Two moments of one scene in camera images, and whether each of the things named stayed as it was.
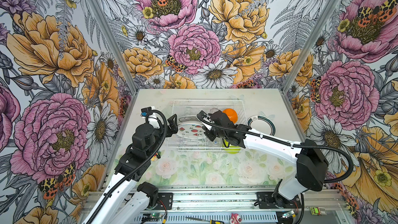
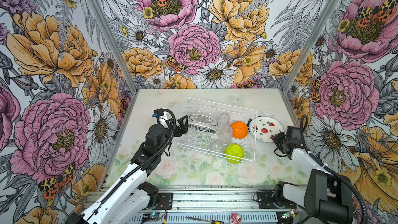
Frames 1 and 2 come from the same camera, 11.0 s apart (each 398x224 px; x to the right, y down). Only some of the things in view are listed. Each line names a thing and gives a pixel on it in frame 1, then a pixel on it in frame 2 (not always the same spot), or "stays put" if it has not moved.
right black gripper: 209,135 -> 281,135
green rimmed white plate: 262,124 -> 203,119
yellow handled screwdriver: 211,221 stays put
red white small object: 235,218 stays put
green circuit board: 156,215 stays put
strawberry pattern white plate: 190,130 -> 264,128
